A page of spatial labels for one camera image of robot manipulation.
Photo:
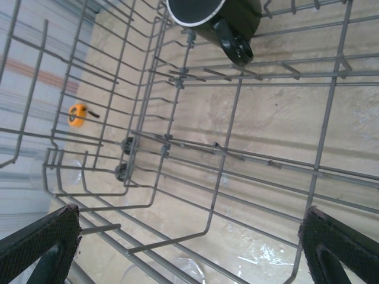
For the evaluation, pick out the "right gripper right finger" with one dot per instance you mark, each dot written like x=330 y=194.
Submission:
x=340 y=251

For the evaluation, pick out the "yellow tape measure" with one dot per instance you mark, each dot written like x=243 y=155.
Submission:
x=76 y=116

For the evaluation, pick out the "black mug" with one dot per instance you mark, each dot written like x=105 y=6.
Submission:
x=242 y=17

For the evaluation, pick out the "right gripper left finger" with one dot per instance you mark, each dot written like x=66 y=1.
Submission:
x=38 y=251

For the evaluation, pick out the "clear plastic cup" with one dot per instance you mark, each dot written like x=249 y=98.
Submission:
x=177 y=270

